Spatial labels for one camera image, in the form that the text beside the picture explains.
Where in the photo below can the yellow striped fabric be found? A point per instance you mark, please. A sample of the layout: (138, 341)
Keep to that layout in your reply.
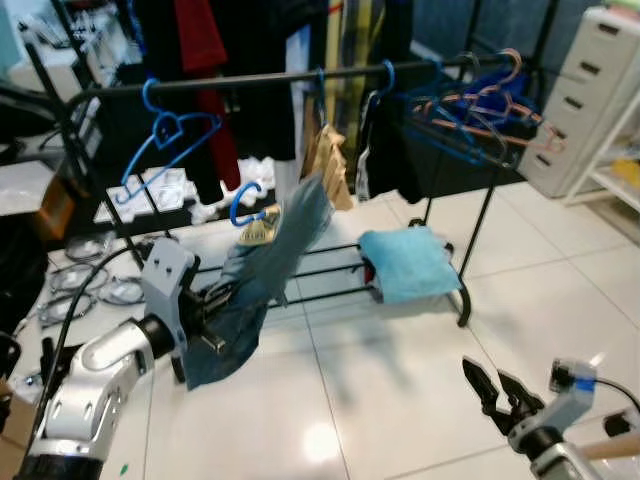
(350, 40)

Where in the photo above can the dark blue shirt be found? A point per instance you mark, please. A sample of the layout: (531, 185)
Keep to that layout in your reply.
(270, 270)

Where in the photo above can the red hanging garment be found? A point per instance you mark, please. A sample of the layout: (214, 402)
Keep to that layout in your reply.
(200, 40)

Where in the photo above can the pink hanger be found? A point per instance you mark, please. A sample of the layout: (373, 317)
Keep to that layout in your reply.
(545, 135)

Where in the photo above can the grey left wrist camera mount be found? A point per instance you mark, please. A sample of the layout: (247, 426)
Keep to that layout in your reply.
(165, 275)

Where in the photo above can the small black hanging garment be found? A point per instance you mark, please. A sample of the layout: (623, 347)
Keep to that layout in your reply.
(395, 160)

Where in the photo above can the large black hanging garment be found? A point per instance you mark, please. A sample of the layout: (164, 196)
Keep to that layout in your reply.
(260, 40)

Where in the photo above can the yellow garment tag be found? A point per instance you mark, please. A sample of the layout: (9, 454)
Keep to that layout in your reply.
(260, 232)

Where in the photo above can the white drawer cabinet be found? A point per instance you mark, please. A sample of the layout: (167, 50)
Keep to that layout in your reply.
(585, 90)

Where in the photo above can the clear plastic bags pile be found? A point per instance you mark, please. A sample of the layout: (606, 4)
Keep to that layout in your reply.
(165, 188)

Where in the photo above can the black metal clothes rack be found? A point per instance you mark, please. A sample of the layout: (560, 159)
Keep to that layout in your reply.
(280, 78)

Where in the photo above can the tan woven garment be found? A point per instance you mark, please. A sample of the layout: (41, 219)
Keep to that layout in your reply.
(328, 165)

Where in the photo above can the white open shelf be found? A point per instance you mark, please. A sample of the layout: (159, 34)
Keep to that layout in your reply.
(610, 180)

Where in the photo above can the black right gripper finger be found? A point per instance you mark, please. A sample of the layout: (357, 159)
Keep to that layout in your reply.
(520, 393)
(483, 392)

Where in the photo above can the blue plastic hanger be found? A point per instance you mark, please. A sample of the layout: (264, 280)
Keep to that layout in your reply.
(388, 72)
(235, 203)
(440, 135)
(168, 135)

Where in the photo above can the brown paper bag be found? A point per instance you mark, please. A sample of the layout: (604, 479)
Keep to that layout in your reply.
(55, 210)

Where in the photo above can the teal folded towel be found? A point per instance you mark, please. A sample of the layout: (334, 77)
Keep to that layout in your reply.
(410, 265)

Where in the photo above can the light wooden stick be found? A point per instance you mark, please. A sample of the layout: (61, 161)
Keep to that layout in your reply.
(615, 443)

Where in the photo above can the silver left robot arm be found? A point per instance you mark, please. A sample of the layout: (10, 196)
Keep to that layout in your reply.
(100, 370)

